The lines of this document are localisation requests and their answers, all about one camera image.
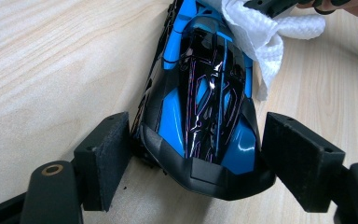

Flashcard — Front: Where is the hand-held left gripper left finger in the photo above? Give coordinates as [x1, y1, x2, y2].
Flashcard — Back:
[74, 111, 134, 213]

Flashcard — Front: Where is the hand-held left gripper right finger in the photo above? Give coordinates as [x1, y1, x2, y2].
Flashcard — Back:
[260, 111, 346, 214]

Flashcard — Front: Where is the white wet wipe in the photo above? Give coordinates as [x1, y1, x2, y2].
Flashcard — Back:
[199, 0, 326, 102]

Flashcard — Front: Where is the blue and black toy car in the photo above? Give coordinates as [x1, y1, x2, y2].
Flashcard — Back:
[130, 0, 276, 202]

